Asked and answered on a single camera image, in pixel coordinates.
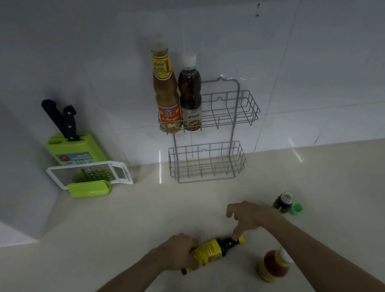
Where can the person's right thumb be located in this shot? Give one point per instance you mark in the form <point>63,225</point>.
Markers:
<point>238,232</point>

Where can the person's right hand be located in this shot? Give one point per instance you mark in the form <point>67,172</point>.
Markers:
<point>253,216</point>

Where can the dark sauce bottle white cap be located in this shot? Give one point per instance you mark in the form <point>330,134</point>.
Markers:
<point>190,93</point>

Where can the person's left fingers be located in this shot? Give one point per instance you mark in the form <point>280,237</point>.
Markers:
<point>192,244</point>

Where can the person's left hand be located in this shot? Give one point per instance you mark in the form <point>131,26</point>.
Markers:
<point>174,252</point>

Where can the orange sauce bottle yellow label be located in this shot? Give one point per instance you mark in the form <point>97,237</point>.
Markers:
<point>273,266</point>

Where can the person's right forearm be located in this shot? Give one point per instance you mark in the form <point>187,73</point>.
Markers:
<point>323,258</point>

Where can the tan sauce bottle red label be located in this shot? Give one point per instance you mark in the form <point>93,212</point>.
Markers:
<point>166,93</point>

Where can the green-capped small bottle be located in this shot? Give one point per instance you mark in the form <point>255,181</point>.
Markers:
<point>296,209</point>

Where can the small dark jar silver lid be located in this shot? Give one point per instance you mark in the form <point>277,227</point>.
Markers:
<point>283,201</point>

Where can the dark yellow-label sauce bottle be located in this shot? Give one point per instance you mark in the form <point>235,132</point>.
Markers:
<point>212,250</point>

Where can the green slicer hand guard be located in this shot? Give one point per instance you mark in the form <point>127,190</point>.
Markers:
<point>89,189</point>

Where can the white vegetable slicer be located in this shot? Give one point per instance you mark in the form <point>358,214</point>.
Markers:
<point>116,172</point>

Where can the green knife block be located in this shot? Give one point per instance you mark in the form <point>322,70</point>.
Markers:
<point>77,151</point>

